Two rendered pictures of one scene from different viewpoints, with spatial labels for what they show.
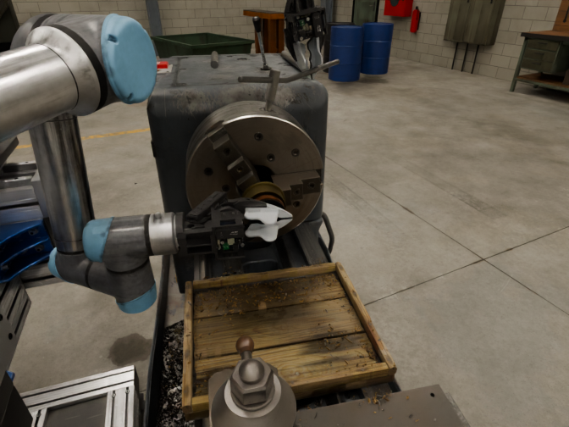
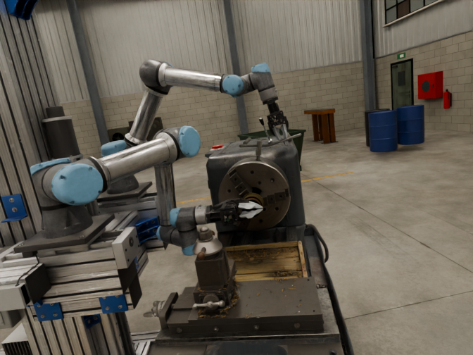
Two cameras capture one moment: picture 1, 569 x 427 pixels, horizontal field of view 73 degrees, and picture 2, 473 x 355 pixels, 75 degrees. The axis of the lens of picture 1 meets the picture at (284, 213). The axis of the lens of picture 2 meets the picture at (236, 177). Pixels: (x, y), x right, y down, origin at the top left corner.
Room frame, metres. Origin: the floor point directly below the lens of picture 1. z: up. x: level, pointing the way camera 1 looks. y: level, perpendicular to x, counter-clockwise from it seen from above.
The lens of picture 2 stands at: (-0.46, -0.34, 1.47)
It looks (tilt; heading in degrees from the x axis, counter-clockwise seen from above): 13 degrees down; 21
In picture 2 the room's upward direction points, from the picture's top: 8 degrees counter-clockwise
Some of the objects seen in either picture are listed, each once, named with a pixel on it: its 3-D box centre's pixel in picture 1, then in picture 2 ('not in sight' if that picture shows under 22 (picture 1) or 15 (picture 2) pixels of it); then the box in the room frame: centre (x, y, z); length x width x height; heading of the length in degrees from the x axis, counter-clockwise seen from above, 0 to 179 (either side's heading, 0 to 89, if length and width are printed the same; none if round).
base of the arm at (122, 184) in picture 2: not in sight; (120, 179); (0.73, 0.70, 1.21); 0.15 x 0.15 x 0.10
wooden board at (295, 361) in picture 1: (278, 325); (256, 266); (0.54, 0.01, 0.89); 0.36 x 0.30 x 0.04; 102
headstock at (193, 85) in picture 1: (232, 130); (256, 177); (1.21, 0.17, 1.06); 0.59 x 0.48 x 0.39; 12
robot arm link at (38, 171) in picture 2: not in sight; (55, 180); (0.26, 0.54, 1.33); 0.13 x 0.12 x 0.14; 68
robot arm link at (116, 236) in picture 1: (121, 239); (184, 217); (0.56, 0.29, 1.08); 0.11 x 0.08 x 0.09; 100
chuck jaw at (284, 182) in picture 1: (298, 184); (274, 196); (0.77, -0.03, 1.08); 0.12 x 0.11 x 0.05; 102
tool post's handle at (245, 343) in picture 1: (245, 354); not in sight; (0.27, 0.04, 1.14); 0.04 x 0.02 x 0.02; 12
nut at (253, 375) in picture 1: (251, 378); (204, 232); (0.21, 0.03, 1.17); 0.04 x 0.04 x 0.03
